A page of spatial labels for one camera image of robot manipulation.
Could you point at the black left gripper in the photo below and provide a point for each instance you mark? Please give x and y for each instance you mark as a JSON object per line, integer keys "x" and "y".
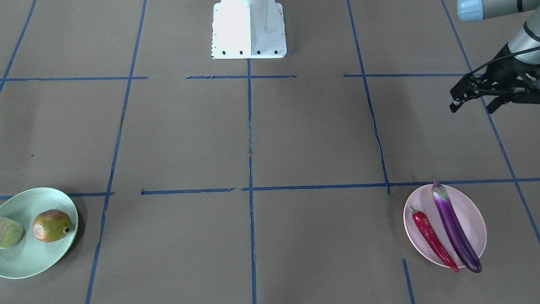
{"x": 507, "y": 72}

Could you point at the red chili pepper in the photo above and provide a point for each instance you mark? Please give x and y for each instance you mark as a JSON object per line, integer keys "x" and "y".
{"x": 426, "y": 230}

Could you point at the purple eggplant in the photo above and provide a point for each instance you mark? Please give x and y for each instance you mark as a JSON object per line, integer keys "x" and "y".
{"x": 453, "y": 229}

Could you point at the red pomegranate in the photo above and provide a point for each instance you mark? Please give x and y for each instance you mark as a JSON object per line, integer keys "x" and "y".
{"x": 51, "y": 225}

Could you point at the green pink round fruit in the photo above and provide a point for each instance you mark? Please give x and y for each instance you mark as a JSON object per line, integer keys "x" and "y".
{"x": 10, "y": 233}

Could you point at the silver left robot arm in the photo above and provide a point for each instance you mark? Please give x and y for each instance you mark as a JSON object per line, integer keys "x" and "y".
{"x": 526, "y": 41}

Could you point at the green plate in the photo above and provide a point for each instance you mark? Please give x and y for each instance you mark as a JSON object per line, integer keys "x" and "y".
{"x": 30, "y": 256}

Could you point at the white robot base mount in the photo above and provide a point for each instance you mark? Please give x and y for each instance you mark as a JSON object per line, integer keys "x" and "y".
{"x": 244, "y": 29}

